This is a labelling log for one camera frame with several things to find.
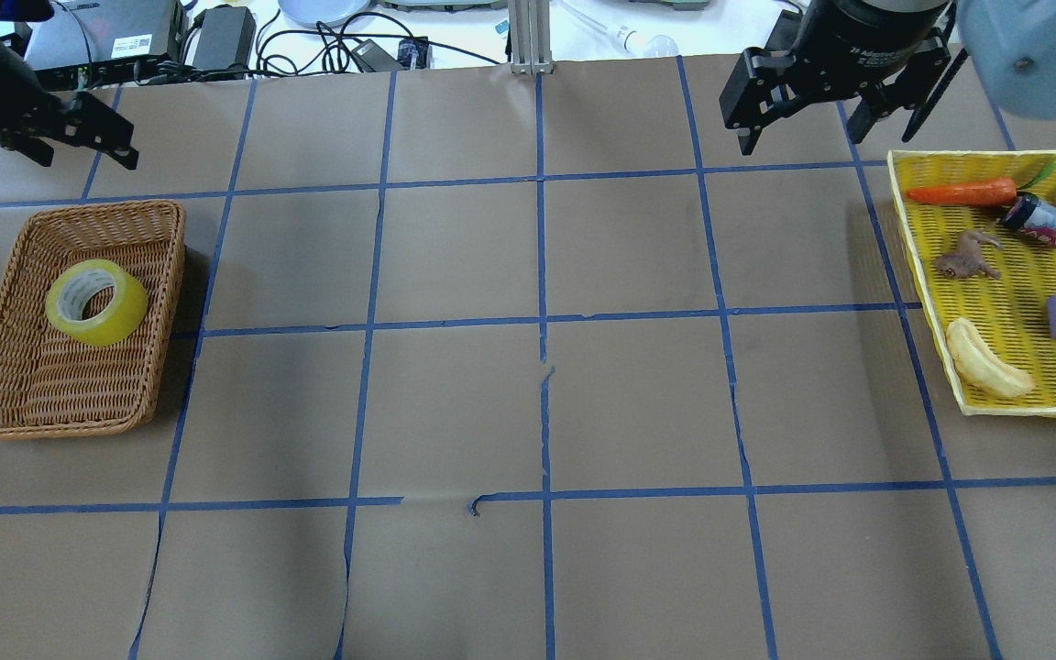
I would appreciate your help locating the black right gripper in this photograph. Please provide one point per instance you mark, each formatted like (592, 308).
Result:
(867, 37)

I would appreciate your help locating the yellow tape roll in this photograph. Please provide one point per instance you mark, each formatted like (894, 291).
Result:
(69, 295)

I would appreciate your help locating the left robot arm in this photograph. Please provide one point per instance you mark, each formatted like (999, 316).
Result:
(36, 11)

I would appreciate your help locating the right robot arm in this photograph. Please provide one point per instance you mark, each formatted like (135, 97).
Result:
(1012, 43)

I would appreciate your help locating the black computer box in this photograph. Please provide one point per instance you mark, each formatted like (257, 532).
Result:
(86, 44)

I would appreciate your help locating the orange toy carrot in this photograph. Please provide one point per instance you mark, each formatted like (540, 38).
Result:
(999, 191)

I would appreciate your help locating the black power adapter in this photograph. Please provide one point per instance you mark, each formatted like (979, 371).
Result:
(222, 40)

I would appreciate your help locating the brown wicker basket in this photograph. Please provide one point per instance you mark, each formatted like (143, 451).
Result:
(53, 387)

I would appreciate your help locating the yellow plastic basket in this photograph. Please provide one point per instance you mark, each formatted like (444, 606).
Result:
(1010, 312)

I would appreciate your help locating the light bulb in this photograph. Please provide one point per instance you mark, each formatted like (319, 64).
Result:
(641, 44)

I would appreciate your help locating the brown toy animal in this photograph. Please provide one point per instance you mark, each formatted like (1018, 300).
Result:
(968, 258)

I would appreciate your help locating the small dark can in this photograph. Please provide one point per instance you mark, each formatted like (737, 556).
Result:
(1034, 217)

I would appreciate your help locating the blue plate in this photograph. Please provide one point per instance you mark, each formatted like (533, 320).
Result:
(310, 13)

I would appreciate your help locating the yellow toy banana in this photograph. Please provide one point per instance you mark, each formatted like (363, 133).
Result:
(977, 363)

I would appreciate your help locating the aluminium frame post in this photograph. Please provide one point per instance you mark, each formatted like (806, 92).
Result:
(530, 37)

